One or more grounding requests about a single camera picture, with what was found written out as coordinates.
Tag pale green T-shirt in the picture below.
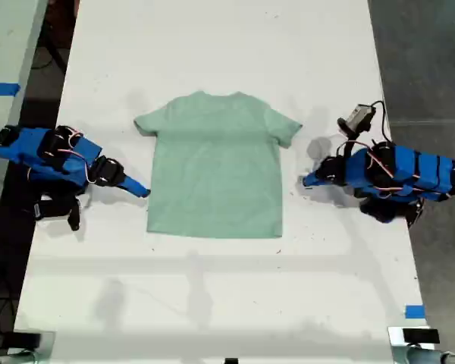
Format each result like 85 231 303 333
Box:
133 90 303 240

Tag short blue tape piece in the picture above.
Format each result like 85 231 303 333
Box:
404 304 426 320

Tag silver metal clamp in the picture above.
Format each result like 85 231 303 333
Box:
0 330 57 364
387 325 441 364

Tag small black box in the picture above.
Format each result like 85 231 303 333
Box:
2 331 42 348
402 328 441 344

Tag short black camera stalk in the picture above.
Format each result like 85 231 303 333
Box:
66 199 82 231
337 127 365 157

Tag grey black camera box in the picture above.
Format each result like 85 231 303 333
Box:
337 102 378 133

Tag black camera box white label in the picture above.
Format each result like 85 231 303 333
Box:
33 196 71 222

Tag black camera cable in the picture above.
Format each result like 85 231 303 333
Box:
369 99 394 147

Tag black floor cable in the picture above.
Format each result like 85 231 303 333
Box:
32 37 67 71

